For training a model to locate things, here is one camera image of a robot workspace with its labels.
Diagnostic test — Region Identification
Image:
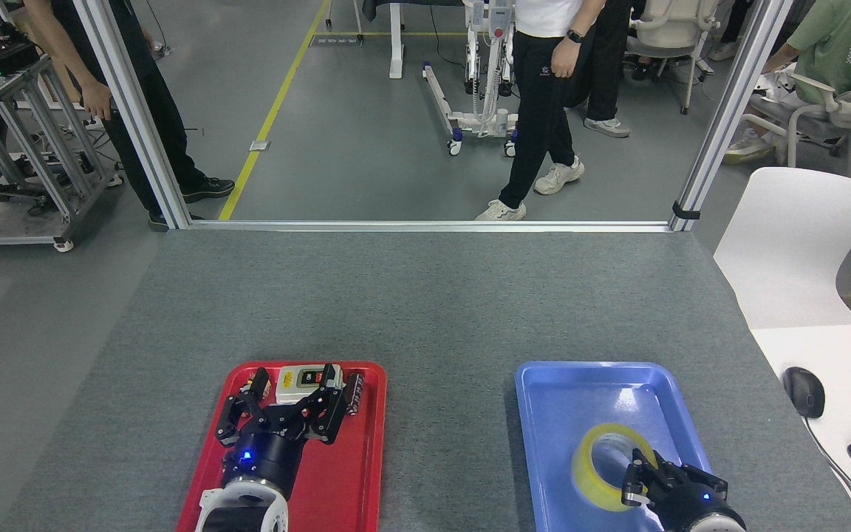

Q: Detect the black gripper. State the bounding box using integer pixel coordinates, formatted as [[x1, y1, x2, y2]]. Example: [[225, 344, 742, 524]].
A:
[[216, 363, 349, 499], [621, 449, 744, 529]]

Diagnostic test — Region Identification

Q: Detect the yellow tape roll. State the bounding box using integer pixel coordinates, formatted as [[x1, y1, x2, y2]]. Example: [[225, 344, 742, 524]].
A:
[[572, 423, 659, 512]]

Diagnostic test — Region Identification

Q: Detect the black terminal block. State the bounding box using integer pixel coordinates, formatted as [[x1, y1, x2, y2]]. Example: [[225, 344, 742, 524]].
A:
[[344, 373, 366, 416]]

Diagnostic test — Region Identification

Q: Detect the red plastic tray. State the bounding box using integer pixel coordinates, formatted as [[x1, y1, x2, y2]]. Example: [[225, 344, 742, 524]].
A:
[[177, 360, 388, 532]]

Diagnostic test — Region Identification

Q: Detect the blue plastic tray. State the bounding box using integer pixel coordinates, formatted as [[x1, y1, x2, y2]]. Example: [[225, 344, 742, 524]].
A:
[[515, 361, 714, 532]]

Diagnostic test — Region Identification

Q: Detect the black computer mouse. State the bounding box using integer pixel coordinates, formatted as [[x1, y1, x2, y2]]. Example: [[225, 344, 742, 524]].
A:
[[782, 366, 826, 419]]

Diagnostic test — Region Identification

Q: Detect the white desk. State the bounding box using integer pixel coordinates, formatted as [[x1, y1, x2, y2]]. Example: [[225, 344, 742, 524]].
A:
[[751, 323, 851, 532]]

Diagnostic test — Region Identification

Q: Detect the white plastic chair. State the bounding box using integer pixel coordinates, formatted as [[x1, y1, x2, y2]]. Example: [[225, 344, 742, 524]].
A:
[[714, 167, 851, 330]]

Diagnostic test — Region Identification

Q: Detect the person in dark clothes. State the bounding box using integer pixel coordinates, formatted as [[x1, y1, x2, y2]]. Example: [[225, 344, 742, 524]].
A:
[[24, 0, 236, 231]]

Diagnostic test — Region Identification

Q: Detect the white table leg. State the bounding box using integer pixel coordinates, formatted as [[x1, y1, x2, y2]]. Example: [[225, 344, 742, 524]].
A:
[[389, 0, 406, 79]]

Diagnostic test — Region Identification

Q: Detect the person in white shirt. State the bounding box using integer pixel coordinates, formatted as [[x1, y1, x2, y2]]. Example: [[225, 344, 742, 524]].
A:
[[476, 0, 607, 222]]

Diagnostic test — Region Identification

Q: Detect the person in black trousers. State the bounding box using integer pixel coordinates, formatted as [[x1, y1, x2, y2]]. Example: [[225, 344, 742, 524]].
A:
[[566, 0, 648, 139]]

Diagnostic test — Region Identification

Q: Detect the white wheeled stand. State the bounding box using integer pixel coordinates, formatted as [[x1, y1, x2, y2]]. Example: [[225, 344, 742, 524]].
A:
[[422, 0, 524, 157]]

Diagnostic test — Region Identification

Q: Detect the pale office chair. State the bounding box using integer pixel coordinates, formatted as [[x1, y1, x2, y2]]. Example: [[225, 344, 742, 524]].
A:
[[626, 0, 716, 115]]

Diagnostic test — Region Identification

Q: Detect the seated person in green shirt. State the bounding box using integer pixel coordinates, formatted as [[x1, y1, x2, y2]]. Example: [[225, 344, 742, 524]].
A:
[[725, 0, 851, 165]]

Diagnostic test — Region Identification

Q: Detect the beige switch box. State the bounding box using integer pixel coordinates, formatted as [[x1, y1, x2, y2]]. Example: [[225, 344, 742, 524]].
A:
[[276, 364, 345, 406]]

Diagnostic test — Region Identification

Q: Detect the black mouse cable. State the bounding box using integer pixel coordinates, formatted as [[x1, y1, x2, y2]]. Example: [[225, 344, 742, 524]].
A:
[[802, 415, 851, 532]]

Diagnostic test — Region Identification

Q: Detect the silver aluminium rail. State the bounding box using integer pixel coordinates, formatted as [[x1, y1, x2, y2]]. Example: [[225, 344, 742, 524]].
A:
[[189, 219, 674, 233]]

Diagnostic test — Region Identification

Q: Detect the silver aluminium post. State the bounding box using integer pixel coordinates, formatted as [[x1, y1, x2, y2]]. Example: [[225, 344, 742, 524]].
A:
[[71, 0, 191, 230], [669, 0, 796, 232]]

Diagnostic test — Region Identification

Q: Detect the metal frame cart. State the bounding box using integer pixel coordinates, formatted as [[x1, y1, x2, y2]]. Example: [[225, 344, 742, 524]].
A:
[[0, 55, 120, 253]]

